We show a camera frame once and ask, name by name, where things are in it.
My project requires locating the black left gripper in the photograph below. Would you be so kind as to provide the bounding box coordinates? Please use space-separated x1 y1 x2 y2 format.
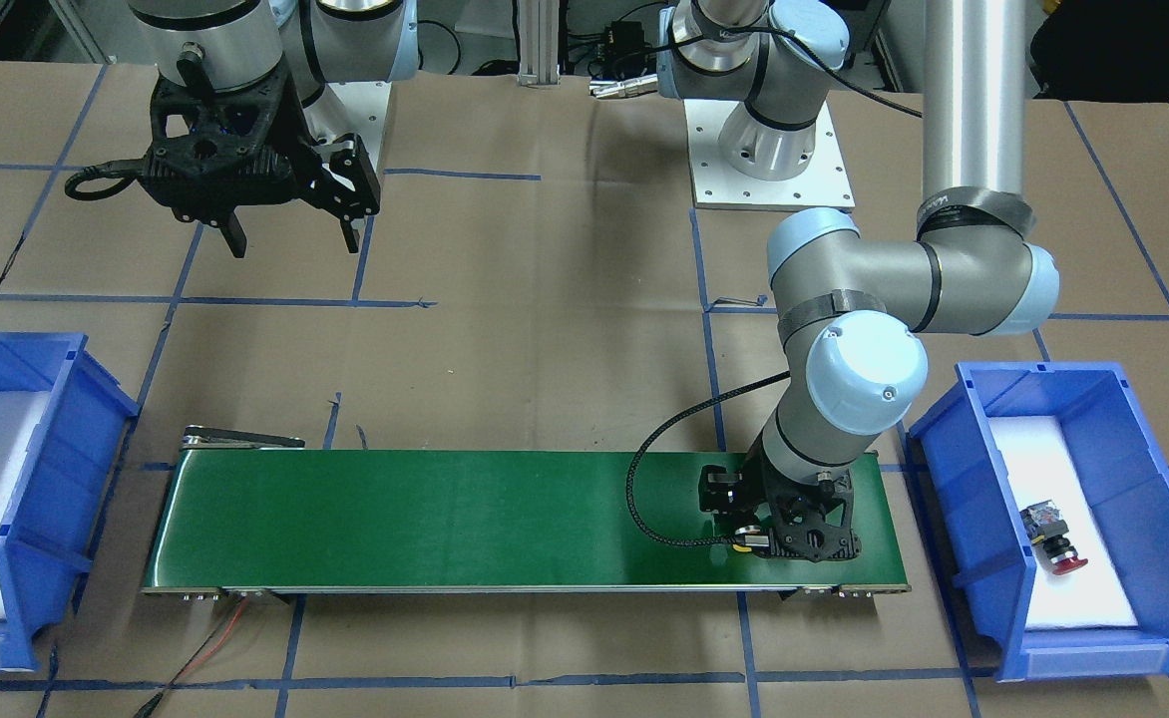
743 461 860 560

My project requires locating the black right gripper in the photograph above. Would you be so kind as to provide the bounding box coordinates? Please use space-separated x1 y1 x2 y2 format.
139 74 381 258

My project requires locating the red push button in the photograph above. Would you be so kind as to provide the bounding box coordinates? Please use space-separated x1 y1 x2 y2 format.
1019 500 1090 577

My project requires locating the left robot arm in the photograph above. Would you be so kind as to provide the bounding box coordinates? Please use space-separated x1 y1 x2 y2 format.
631 1 1059 560

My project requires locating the green conveyor belt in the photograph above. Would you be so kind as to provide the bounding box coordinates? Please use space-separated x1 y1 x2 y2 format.
141 447 909 596

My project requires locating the blue bin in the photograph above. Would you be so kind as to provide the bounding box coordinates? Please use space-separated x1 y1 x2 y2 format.
0 332 138 671
912 363 1169 682

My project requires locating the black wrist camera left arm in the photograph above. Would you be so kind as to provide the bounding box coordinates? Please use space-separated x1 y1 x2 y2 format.
697 465 765 516

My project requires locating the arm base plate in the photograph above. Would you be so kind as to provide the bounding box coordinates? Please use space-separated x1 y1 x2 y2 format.
303 81 393 198
683 99 857 212

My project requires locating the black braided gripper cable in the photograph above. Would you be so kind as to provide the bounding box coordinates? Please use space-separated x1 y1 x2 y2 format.
624 371 793 547

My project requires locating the aluminium frame post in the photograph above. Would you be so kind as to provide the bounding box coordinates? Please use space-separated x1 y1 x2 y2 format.
513 0 565 88

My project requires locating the red black conveyor wire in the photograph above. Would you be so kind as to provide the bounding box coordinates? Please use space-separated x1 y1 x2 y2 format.
132 594 250 718

